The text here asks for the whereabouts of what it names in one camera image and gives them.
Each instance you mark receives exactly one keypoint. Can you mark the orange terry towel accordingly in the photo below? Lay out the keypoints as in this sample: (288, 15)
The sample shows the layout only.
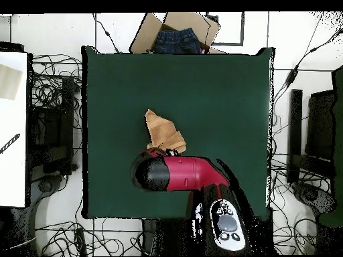
(163, 131)

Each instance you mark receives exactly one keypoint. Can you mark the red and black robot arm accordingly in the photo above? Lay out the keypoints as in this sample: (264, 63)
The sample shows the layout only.
(185, 174)

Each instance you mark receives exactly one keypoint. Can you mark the dark green tablecloth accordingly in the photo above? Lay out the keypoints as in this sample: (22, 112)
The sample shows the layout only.
(214, 107)

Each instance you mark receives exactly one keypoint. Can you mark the blue denim jeans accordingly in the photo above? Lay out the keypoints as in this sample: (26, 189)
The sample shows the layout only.
(176, 41)

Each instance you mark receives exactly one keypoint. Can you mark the open cardboard box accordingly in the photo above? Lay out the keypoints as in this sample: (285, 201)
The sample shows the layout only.
(146, 34)

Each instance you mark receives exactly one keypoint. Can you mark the black equipment stand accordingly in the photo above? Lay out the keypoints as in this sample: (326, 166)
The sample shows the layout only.
(67, 107)
(296, 120)

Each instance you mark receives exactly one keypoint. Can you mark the grey chair base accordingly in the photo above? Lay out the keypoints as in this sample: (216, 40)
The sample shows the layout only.
(310, 194)
(45, 186)

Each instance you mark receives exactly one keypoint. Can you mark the black power strip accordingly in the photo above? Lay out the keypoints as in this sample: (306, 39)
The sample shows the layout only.
(80, 241)

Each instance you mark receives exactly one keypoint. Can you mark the black ribbed strip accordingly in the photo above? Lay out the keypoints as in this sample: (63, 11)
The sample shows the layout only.
(10, 142)

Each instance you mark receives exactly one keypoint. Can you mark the white side table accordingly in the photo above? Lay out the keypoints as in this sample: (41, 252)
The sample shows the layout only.
(13, 174)

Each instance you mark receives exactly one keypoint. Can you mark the beige paper sheet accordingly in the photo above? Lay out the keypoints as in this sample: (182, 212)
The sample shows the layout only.
(9, 83)

